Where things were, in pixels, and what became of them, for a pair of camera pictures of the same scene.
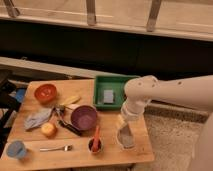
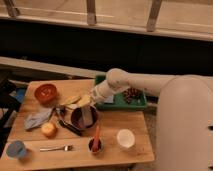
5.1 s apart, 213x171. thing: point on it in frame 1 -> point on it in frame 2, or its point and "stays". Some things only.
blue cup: (16, 149) stays
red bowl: (45, 93) stays
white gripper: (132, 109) -> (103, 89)
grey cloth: (37, 118) stays
